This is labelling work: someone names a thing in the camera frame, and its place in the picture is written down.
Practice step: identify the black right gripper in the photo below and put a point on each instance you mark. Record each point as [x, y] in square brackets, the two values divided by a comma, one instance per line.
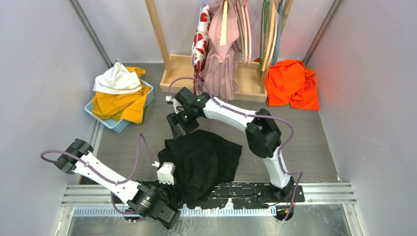
[173, 119]

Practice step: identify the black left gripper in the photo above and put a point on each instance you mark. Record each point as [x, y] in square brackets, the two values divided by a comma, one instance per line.
[159, 185]

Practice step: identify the black garment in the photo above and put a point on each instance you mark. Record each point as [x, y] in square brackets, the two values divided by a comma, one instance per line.
[203, 160]

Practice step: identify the pink pleated skirt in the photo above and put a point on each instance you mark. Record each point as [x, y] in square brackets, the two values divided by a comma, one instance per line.
[222, 61]

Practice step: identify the red poppy print garment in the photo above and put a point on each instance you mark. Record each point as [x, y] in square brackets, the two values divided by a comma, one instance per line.
[200, 48]

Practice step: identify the beige plastic hanger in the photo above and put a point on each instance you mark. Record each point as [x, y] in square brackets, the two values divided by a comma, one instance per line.
[223, 32]

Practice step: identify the light blue hanger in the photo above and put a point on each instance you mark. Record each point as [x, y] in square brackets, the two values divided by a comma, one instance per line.
[204, 7]

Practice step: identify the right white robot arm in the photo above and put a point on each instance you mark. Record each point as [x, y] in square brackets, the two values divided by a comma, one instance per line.
[262, 133]

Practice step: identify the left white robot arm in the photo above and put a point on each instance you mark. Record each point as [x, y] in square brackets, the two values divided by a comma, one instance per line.
[145, 200]

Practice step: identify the wooden hanger rack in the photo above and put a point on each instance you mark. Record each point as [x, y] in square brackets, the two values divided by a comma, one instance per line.
[252, 89]

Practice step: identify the pink hanger on rack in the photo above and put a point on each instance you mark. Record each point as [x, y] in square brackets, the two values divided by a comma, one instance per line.
[245, 31]

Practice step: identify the teal hanger on rack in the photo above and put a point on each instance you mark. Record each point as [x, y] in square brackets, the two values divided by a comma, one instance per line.
[279, 33]

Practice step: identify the peach hanger on rack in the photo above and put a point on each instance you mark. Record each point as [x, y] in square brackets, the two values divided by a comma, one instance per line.
[271, 29]

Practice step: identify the cream hanger on rack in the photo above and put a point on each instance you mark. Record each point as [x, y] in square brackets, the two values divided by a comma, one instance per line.
[275, 32]

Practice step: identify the yellow garment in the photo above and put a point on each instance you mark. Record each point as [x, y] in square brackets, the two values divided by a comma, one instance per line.
[121, 94]

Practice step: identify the blue plastic basket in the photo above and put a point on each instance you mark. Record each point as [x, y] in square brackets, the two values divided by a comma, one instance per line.
[116, 112]

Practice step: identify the white garment in basket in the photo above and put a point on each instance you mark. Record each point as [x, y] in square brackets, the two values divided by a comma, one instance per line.
[119, 79]

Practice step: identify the orange garment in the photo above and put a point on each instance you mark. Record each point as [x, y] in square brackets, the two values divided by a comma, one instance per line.
[289, 82]

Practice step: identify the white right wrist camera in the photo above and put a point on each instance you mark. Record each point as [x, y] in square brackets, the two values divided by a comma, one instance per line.
[173, 102]

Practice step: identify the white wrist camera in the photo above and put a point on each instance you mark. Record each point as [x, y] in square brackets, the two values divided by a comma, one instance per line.
[165, 172]
[173, 102]

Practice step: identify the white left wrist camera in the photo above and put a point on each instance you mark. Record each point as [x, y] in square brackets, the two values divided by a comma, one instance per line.
[165, 172]

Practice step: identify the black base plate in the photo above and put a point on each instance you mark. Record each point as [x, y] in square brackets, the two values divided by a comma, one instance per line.
[241, 195]

